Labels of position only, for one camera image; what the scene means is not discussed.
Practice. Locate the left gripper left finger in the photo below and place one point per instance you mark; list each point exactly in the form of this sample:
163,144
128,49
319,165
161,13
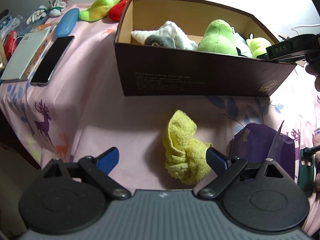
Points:
95,171

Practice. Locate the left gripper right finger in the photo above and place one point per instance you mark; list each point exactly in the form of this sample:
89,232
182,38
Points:
227,170

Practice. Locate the purple tissue pack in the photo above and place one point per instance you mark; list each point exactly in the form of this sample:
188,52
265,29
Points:
256,142

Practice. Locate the yellow fluffy cloth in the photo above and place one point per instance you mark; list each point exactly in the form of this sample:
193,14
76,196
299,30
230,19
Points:
185,156

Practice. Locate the neon green knotted scarf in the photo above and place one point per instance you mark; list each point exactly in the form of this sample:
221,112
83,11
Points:
257,45

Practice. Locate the green spotted plush toy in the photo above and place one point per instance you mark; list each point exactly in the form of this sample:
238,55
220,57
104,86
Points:
218,38

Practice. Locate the white fluffy towel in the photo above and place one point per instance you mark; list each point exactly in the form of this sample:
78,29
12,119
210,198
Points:
168,29

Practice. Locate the grey small plush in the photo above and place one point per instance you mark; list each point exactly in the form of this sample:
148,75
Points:
160,41

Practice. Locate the light blue wipes pack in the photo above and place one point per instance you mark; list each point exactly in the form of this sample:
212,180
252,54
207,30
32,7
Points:
242,46

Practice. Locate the pink plush bunny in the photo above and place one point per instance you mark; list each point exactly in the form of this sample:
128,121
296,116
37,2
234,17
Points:
317,152

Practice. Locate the pink deer print bedsheet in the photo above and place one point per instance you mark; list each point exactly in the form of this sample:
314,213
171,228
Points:
85,101

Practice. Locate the black phone stand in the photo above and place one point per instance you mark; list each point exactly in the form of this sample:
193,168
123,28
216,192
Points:
306,171

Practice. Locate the black smartphone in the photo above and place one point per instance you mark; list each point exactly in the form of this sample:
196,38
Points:
49,63

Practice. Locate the orange illustrated booklet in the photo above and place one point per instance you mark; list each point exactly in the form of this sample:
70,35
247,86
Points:
41,52

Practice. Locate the dark brown cardboard box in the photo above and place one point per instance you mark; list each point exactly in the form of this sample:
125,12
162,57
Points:
146,70

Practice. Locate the white notebook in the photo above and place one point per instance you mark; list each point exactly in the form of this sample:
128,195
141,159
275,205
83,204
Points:
23,55

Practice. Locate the blue glasses case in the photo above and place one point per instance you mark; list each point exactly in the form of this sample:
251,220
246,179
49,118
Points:
67,23

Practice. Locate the red small pouch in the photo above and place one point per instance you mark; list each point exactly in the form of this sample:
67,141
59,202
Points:
10,44

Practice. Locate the green yellow plush toy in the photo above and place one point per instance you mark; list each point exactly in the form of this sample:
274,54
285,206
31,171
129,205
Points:
98,10

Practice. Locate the red plush toy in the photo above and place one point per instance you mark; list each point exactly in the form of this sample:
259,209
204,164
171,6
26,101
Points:
116,11

